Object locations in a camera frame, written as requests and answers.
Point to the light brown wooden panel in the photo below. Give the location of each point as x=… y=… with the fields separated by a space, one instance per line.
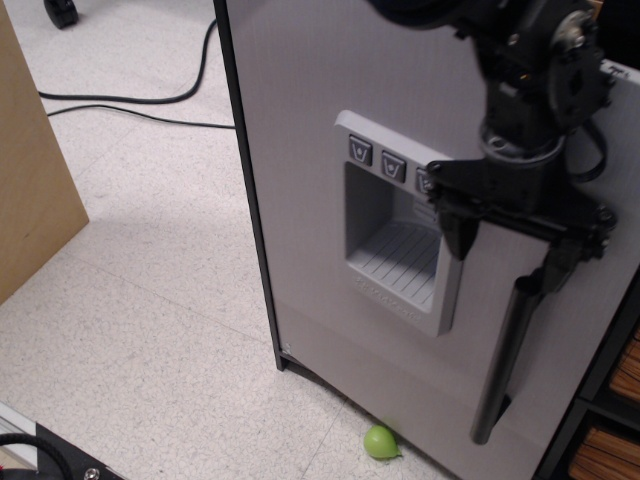
x=41 y=210

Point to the upper woven wicker basket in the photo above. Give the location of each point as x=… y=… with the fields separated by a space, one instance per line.
x=624 y=380

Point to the lower woven wicker basket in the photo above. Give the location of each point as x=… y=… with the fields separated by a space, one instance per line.
x=605 y=455

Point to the black caster wheel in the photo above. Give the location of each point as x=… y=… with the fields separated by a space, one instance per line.
x=62 y=13

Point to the dark grey fridge cabinet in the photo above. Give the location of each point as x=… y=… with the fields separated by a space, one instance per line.
x=250 y=200

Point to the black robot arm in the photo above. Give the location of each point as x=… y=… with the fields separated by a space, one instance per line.
x=541 y=65

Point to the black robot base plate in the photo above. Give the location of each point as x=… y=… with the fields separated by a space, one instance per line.
x=49 y=456

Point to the grey toy fridge door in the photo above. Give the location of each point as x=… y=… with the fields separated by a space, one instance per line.
x=375 y=325

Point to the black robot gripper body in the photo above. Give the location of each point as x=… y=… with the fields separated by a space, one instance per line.
x=528 y=191

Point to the woven wicker basket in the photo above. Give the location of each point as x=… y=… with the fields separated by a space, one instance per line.
x=624 y=380
x=605 y=455

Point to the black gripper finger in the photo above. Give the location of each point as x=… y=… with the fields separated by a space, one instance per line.
x=459 y=232
x=559 y=263

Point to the small green toy pear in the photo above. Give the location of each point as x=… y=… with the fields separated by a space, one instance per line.
x=380 y=443

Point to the dark grey side shelf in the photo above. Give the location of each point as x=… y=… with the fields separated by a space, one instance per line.
x=594 y=403

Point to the black door handle bar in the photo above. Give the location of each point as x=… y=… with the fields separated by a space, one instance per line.
x=524 y=299

